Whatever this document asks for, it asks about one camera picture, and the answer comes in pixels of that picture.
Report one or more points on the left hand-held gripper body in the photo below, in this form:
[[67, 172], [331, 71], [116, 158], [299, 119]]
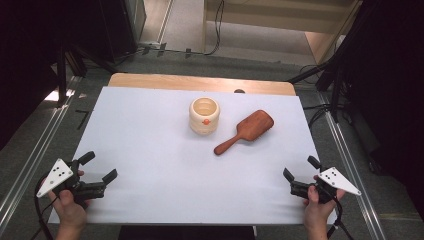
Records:
[[56, 176]]

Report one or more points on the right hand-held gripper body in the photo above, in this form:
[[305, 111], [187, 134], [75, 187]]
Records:
[[335, 180]]

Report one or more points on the brown wooden hairbrush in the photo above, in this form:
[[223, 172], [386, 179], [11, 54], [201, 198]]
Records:
[[248, 128]]

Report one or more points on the person's left hand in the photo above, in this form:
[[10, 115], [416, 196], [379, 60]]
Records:
[[70, 209]]

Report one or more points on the person's right hand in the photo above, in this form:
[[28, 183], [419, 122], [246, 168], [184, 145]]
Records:
[[316, 211]]

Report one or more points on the black metal stand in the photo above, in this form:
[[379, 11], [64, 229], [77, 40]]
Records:
[[61, 76], [333, 66]]

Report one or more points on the light wooden table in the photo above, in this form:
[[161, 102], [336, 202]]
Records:
[[186, 82]]

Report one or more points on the dark cabinet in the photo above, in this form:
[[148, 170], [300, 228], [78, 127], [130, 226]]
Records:
[[116, 30]]

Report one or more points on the metal floor rail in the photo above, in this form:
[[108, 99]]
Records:
[[353, 166], [30, 163]]

